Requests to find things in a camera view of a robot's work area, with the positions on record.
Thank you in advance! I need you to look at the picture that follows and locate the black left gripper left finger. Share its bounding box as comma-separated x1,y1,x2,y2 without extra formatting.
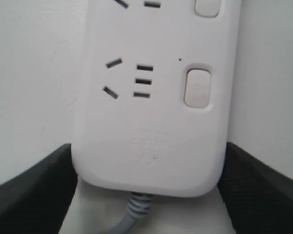
0,143,78,234

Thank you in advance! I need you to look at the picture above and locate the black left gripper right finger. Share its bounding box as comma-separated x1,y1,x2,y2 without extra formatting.
217,142,293,234

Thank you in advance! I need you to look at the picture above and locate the white five-outlet power strip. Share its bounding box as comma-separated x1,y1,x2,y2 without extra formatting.
71,0,241,197

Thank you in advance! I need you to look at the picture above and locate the grey power cord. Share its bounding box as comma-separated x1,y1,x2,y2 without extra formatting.
105,192,153,234

